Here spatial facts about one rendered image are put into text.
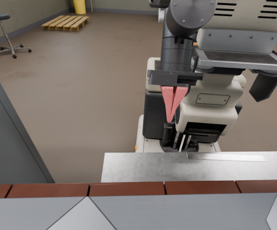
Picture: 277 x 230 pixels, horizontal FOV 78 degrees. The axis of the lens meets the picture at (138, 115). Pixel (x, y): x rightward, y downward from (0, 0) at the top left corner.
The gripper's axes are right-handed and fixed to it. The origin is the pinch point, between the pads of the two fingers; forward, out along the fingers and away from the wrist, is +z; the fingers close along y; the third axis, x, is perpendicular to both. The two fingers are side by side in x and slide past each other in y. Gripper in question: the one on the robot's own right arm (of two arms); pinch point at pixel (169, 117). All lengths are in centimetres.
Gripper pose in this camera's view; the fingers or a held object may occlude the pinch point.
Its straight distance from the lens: 35.2
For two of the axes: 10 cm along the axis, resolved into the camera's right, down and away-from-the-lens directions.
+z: -0.6, 9.7, 2.4
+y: 10.0, 0.7, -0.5
